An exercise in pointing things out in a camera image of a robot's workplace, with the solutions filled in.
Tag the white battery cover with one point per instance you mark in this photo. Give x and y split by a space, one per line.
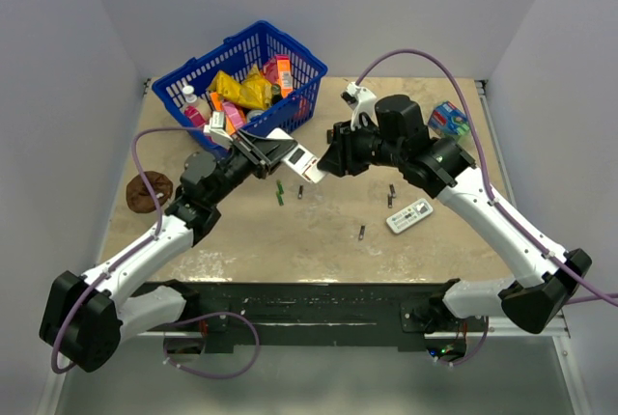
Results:
313 174

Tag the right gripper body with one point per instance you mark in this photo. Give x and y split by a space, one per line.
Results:
362 147

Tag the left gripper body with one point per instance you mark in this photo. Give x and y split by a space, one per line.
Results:
245 159

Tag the orange pink box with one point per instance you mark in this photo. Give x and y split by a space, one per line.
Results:
278 71

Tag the brown crumpled cloth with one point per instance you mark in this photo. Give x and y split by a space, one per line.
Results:
138 197

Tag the white grey remote control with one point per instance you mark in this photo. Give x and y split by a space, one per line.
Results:
409 216

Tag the blue plastic shopping basket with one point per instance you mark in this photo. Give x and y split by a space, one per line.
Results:
260 56

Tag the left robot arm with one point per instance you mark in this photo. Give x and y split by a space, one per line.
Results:
88 315

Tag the white red remote control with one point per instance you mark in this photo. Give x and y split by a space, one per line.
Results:
299 157

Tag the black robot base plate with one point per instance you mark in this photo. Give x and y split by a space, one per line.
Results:
406 316

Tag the right black grey battery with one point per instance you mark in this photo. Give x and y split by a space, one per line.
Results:
392 191

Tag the yellow snack bag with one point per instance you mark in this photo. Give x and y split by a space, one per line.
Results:
253 93

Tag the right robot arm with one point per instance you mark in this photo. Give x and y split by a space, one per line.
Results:
391 132

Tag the blue green sponge pack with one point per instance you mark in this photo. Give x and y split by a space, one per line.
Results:
446 120

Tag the white cap bottle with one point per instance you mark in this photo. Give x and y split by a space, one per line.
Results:
195 104

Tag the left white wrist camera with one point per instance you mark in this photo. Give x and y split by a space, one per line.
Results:
217 128

